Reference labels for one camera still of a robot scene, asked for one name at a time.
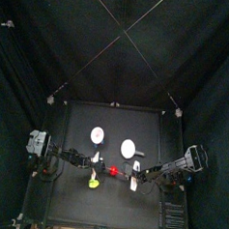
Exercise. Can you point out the red toy apple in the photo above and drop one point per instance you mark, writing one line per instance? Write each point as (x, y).
(113, 171)

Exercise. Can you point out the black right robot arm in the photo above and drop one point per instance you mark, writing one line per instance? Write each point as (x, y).
(174, 165)

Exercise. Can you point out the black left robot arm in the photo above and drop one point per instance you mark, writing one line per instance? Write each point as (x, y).
(65, 155)

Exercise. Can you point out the green toy fruit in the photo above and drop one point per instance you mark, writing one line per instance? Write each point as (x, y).
(93, 183)

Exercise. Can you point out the red ribbed cup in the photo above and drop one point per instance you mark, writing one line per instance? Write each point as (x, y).
(97, 134)

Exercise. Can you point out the white text label sticker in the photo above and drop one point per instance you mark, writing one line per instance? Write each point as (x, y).
(173, 216)

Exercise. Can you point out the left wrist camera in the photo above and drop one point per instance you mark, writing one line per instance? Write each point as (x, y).
(99, 166)

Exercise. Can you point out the grey frame corner bracket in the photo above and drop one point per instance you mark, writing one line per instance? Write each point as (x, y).
(178, 112)
(9, 24)
(50, 99)

